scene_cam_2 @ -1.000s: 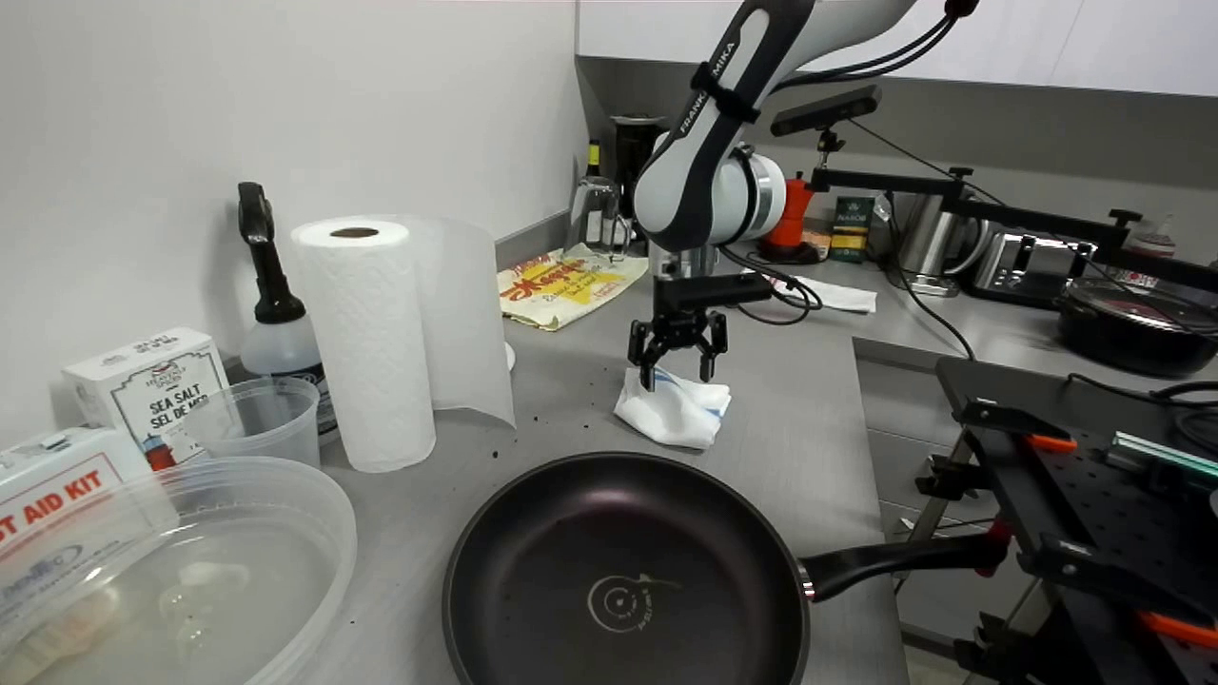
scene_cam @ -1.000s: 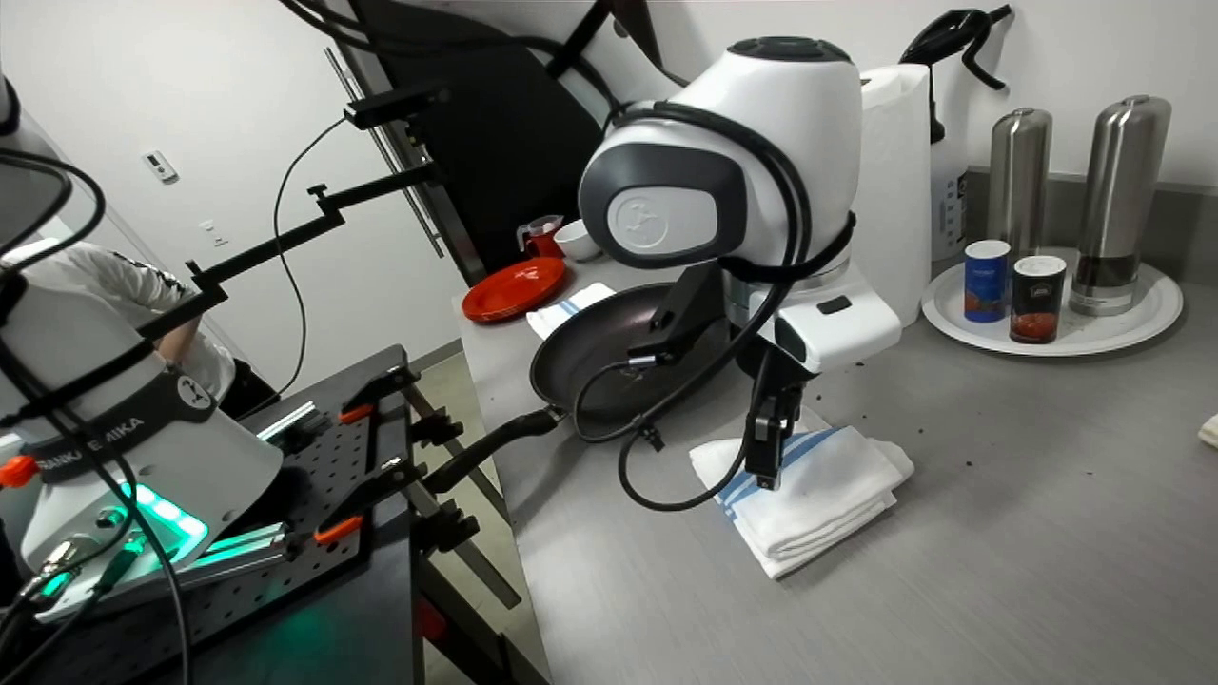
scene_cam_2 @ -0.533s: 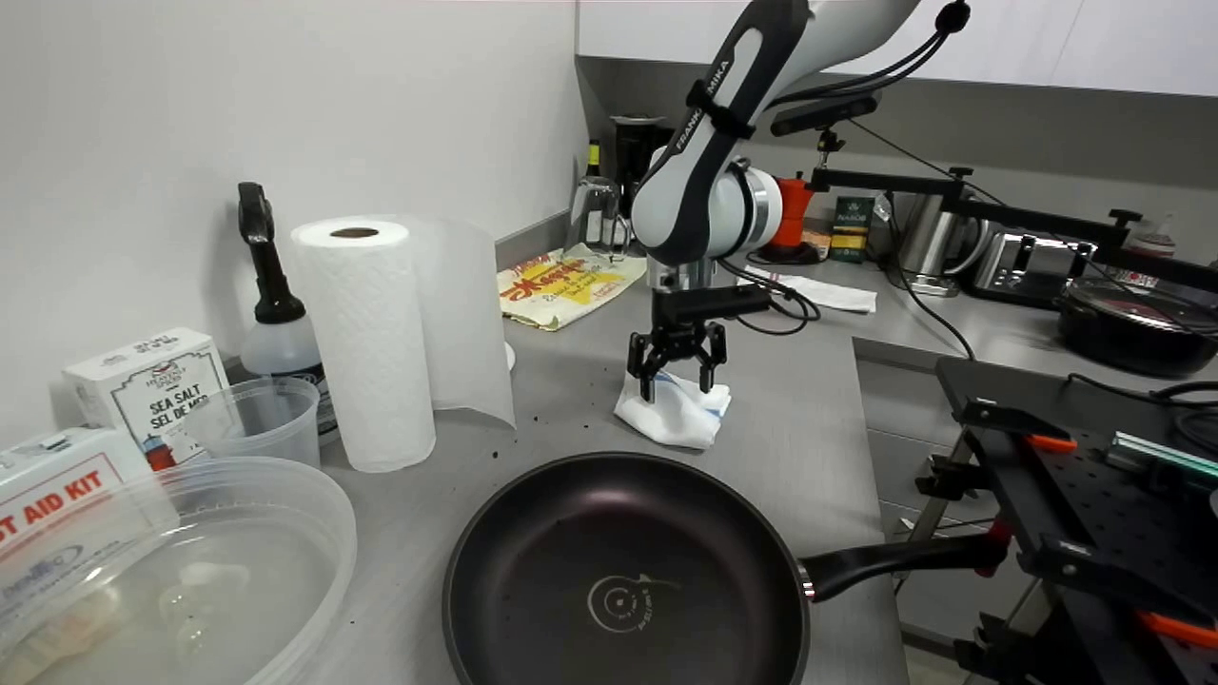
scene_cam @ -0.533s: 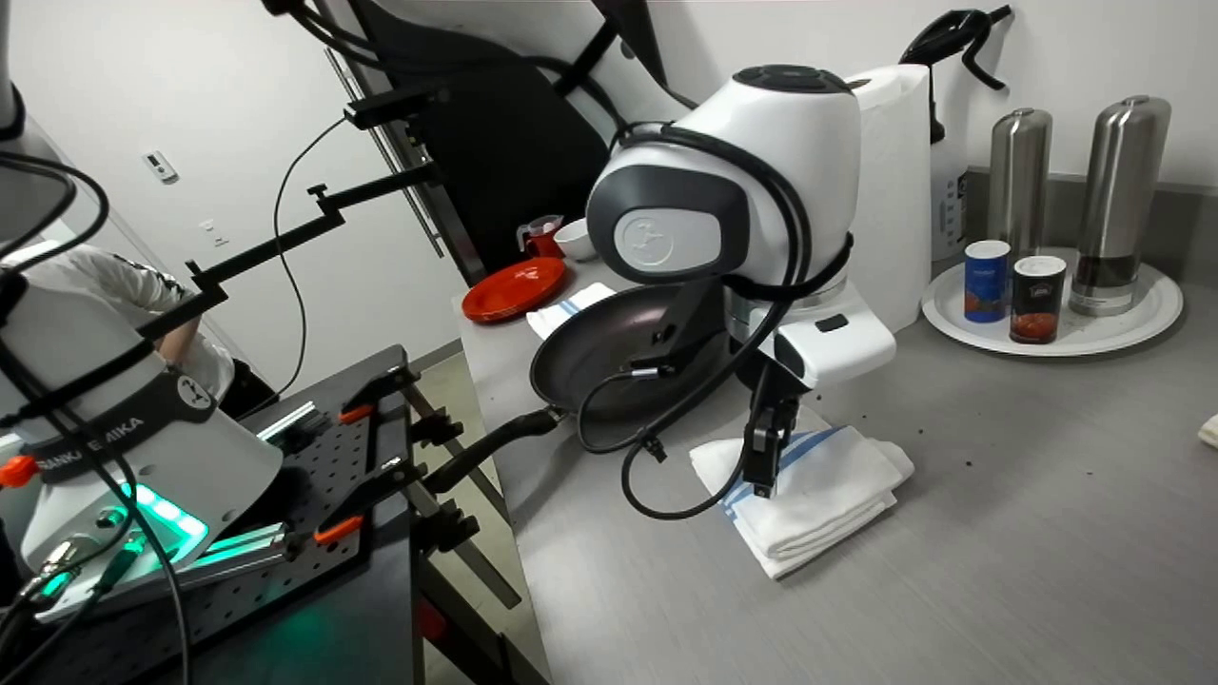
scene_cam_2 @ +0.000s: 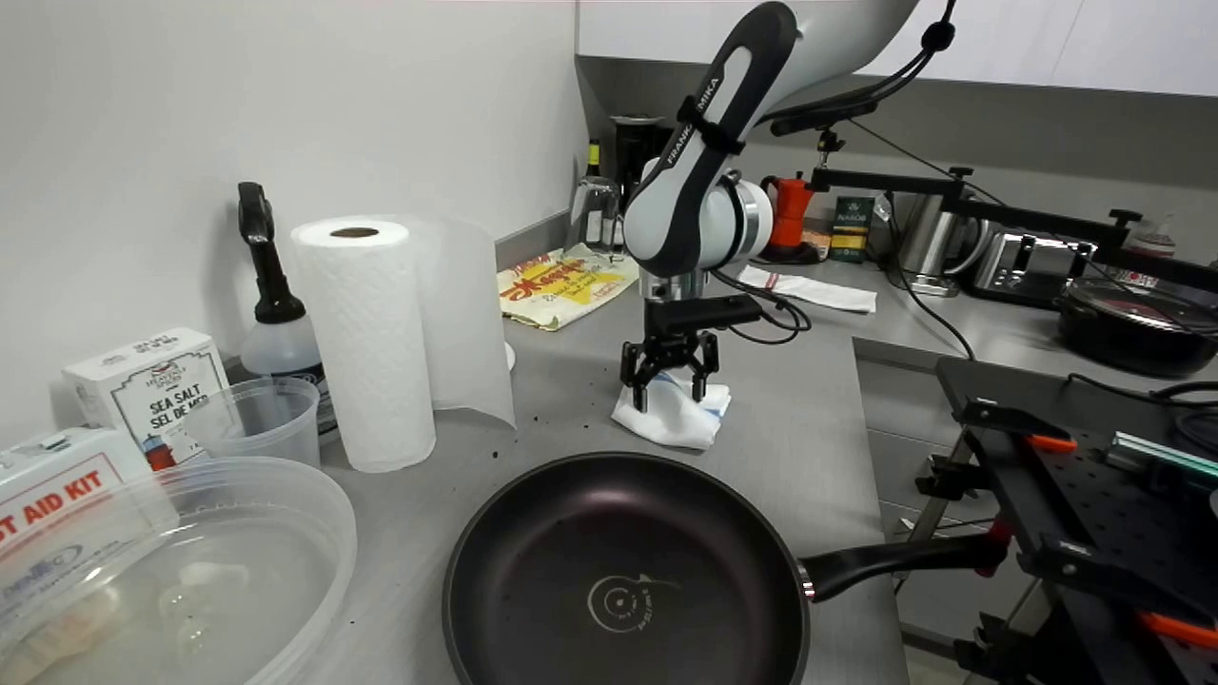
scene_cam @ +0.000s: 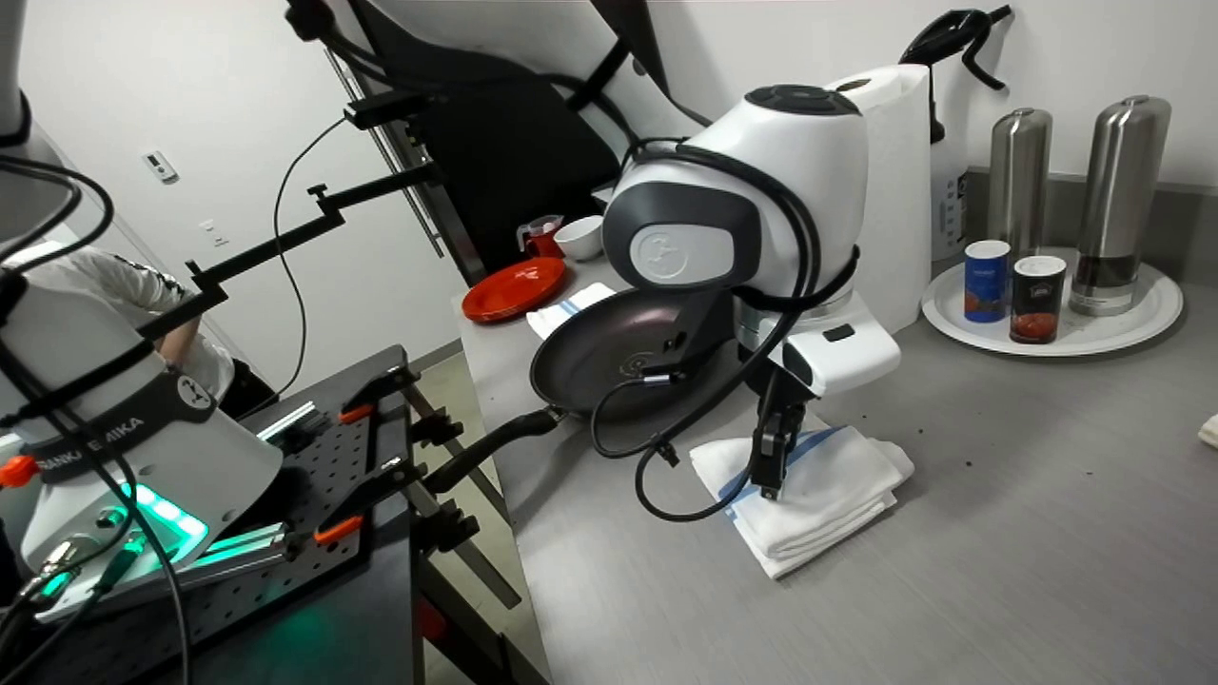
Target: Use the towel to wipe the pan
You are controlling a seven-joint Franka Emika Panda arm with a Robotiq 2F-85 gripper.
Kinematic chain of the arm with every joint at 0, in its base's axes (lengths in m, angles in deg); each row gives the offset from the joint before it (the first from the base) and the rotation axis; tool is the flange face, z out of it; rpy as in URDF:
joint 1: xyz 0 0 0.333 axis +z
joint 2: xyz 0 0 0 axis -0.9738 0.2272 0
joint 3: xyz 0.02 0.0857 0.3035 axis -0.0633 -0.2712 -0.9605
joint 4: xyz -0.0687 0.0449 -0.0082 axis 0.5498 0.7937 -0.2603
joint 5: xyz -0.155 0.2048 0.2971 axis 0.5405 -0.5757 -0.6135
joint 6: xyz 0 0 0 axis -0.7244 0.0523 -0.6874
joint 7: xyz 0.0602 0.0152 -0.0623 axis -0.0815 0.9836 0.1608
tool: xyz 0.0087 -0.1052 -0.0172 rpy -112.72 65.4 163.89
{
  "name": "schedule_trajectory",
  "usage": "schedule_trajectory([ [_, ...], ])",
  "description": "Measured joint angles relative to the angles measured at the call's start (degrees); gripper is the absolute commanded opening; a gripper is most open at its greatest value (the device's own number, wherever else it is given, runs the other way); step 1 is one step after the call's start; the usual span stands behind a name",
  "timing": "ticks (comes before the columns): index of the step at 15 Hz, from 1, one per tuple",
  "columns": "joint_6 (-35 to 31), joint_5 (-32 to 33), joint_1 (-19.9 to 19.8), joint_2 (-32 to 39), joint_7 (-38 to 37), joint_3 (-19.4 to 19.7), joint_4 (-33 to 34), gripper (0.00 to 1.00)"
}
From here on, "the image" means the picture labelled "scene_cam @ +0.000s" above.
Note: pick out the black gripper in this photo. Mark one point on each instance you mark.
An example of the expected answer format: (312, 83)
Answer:
(782, 407)

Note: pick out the white towel blue stripes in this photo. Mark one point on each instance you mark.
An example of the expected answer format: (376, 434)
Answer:
(838, 507)
(564, 309)

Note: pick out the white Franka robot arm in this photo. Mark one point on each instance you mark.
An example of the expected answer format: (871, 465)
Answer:
(812, 163)

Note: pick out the black frying pan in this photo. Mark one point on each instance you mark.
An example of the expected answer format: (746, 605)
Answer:
(595, 361)

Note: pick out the white paper towel roll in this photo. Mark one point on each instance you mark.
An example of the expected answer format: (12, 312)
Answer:
(899, 213)

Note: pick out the blue label spice jar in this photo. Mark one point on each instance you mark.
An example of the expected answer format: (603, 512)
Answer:
(985, 285)

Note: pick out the white bowl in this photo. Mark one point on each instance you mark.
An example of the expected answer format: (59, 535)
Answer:
(579, 236)

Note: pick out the dark label spice jar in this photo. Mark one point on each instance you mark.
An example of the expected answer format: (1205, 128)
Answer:
(1036, 307)

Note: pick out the red plate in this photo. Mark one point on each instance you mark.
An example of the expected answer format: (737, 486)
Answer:
(508, 293)

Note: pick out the red mug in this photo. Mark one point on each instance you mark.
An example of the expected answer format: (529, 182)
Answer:
(545, 243)

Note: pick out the white round tray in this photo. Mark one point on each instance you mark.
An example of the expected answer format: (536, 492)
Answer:
(1115, 331)

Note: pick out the short steel grinder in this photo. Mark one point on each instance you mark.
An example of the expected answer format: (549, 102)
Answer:
(1018, 176)

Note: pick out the black background board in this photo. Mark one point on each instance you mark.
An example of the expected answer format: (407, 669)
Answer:
(508, 163)

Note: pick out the black stand pole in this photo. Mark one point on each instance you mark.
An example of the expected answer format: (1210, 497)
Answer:
(439, 212)

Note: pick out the small white block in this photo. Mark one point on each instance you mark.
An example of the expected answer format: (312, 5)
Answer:
(1206, 430)

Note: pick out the tall steel grinder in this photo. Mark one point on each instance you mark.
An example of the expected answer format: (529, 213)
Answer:
(1125, 190)

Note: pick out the spray bottle black trigger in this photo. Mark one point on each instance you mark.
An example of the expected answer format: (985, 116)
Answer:
(954, 33)

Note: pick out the black breadboard cart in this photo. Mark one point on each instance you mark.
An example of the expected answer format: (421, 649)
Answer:
(317, 610)

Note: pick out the person in white shirt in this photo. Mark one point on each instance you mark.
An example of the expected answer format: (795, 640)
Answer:
(120, 285)

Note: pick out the white wall outlet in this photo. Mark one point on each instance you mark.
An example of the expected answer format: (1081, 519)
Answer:
(954, 213)

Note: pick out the black bar camera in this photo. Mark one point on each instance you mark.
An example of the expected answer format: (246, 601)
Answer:
(394, 102)

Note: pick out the small white wall sensor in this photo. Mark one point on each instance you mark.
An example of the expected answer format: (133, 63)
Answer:
(162, 163)

